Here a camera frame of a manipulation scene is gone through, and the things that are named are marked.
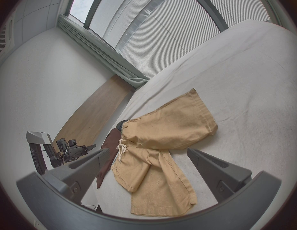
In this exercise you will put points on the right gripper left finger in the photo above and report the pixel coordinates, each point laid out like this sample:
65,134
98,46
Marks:
74,176

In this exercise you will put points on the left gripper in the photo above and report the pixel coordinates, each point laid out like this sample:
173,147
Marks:
76,151

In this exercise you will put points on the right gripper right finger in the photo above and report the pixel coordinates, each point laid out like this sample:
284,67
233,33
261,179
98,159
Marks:
222,176

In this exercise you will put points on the tan shorts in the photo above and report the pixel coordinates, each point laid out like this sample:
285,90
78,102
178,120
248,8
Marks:
162,126

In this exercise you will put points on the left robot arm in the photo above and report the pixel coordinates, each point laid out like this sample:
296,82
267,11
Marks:
38,136

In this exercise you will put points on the bed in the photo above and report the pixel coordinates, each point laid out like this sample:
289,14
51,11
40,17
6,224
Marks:
234,68

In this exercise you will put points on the brown shorts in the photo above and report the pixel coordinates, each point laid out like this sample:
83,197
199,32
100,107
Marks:
112,140

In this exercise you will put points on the black garment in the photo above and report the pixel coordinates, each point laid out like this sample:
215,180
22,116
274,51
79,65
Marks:
119,126

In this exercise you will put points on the grey-green curtain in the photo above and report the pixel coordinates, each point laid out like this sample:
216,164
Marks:
110,59
274,11

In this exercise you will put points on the ceiling air vent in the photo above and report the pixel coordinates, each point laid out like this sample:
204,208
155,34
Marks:
3,39

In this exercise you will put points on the window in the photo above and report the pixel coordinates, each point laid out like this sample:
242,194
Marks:
174,20

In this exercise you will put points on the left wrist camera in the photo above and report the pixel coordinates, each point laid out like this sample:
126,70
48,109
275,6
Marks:
72,142

